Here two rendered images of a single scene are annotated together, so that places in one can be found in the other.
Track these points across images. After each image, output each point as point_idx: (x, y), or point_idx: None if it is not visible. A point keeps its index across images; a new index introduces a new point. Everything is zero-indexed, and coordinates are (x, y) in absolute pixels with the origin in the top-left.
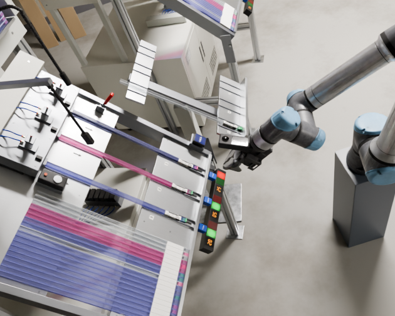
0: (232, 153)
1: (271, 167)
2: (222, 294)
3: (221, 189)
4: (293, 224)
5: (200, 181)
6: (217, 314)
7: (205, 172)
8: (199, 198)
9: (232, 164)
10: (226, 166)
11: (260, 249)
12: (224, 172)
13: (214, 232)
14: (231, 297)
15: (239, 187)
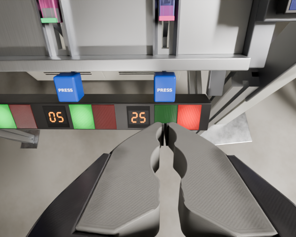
0: (211, 210)
1: (283, 179)
2: (112, 135)
3: (143, 124)
4: None
5: (125, 49)
6: (93, 133)
7: (159, 58)
8: (50, 57)
9: (44, 229)
10: (121, 145)
11: (164, 172)
12: (201, 124)
13: (9, 125)
14: (109, 144)
15: (245, 139)
